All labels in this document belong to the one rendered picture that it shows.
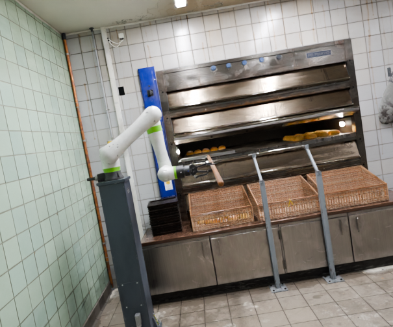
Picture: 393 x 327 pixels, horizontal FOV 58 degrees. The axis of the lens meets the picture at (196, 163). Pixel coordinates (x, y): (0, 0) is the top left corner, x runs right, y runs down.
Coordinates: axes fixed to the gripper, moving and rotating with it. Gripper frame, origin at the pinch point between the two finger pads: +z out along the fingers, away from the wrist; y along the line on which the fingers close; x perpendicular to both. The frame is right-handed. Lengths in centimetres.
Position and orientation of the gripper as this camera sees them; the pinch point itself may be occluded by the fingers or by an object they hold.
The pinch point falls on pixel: (212, 166)
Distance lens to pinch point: 254.8
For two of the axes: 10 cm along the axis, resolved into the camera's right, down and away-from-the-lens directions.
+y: 1.6, 9.8, 0.8
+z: 9.9, -1.6, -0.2
